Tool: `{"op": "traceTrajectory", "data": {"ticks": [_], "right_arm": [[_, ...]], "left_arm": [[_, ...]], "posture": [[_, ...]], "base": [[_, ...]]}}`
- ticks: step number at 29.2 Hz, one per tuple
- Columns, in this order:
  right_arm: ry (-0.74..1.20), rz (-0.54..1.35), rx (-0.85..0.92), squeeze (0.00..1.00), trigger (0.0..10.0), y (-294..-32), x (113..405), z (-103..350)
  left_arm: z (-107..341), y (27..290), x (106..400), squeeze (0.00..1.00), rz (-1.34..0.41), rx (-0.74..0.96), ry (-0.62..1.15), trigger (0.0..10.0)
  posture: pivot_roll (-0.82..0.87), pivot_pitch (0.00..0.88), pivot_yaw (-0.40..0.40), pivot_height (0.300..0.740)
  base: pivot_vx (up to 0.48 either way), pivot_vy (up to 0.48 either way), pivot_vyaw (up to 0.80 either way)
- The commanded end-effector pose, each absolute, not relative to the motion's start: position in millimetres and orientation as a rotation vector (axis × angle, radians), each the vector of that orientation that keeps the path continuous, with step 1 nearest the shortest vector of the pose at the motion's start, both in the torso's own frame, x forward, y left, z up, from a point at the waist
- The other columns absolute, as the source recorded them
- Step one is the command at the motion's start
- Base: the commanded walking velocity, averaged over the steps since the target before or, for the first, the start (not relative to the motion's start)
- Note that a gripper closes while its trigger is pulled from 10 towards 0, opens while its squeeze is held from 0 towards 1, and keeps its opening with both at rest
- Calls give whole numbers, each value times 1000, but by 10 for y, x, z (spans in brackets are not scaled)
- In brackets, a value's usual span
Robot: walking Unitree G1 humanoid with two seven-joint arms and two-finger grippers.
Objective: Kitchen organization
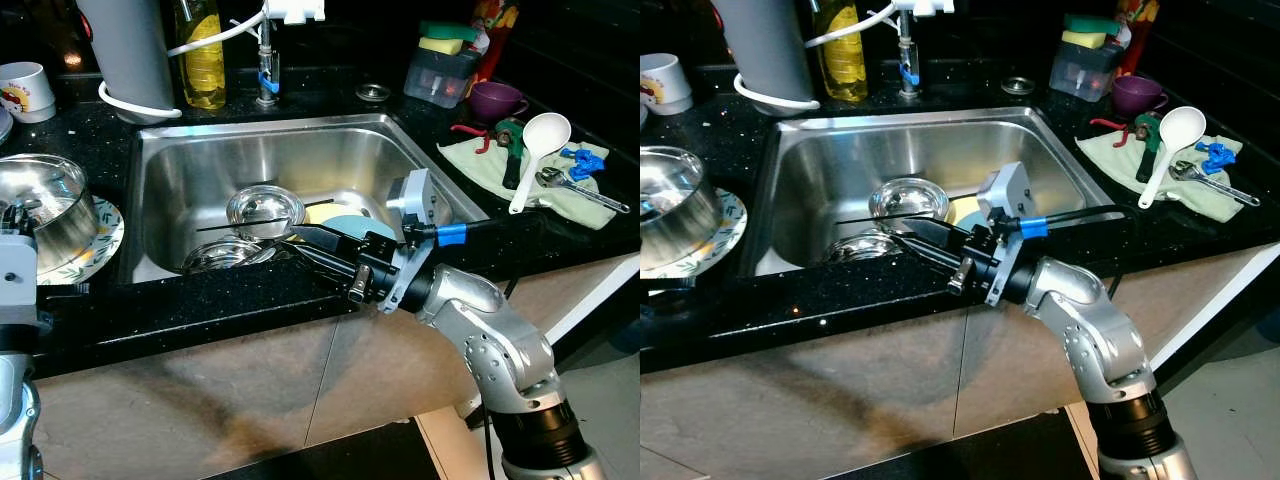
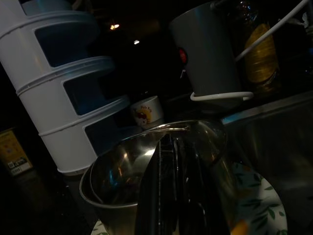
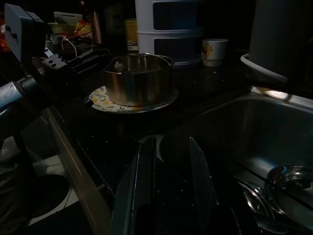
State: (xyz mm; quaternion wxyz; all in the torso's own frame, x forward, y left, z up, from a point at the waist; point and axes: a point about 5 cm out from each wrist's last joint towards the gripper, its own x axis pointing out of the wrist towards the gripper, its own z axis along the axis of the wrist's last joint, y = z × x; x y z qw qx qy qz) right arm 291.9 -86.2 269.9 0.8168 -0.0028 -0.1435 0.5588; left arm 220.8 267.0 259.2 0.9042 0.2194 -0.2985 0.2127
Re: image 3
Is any grey cabinet door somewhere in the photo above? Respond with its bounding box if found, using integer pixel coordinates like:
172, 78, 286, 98
45, 107, 112, 235

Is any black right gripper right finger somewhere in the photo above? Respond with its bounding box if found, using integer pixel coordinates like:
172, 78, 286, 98
188, 136, 221, 235

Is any floral print plate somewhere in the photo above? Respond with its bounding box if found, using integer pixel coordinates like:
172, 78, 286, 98
87, 84, 179, 114

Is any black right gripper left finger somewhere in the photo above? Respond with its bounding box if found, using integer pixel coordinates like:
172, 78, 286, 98
109, 136, 157, 235

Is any white power cable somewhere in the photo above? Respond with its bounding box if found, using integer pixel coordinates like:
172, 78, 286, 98
62, 38, 78, 57

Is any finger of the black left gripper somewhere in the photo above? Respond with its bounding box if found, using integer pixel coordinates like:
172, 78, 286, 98
69, 55, 112, 75
73, 48, 110, 64

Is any black round disc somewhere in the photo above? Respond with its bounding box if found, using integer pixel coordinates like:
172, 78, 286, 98
30, 173, 72, 219

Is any grey water filter canister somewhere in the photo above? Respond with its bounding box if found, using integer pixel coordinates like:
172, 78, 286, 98
248, 0, 313, 77

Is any stainless steel sink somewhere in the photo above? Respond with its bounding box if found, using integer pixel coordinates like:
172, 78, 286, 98
158, 85, 313, 235

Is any white printed mug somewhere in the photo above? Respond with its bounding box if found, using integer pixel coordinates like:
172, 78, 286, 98
201, 38, 229, 67

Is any steel pot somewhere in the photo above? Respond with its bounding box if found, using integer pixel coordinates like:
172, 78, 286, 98
101, 53, 175, 107

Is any olive crumpled bag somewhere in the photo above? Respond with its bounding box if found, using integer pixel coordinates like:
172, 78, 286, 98
0, 136, 34, 235

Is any large steel bowl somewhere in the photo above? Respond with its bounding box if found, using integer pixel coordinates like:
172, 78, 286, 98
266, 164, 313, 221

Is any yellow tea box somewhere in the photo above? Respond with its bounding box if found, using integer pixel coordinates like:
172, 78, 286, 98
124, 18, 138, 52

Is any white filter hose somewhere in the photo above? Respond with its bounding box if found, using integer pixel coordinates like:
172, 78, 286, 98
240, 53, 289, 84

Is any red yellow snack packet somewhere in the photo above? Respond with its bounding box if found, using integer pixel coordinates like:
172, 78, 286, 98
73, 19, 93, 37

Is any white tiered rack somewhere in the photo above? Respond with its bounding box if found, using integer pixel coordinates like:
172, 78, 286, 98
134, 0, 205, 69

